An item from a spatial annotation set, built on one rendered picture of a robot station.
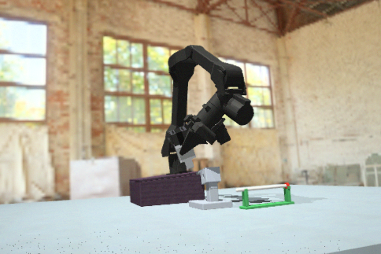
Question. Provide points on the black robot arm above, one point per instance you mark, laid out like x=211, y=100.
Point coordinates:
x=229, y=101

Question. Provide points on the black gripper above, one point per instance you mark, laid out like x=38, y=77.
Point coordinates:
x=199, y=127

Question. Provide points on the white pin with red cap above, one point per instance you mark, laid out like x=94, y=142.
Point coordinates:
x=264, y=187

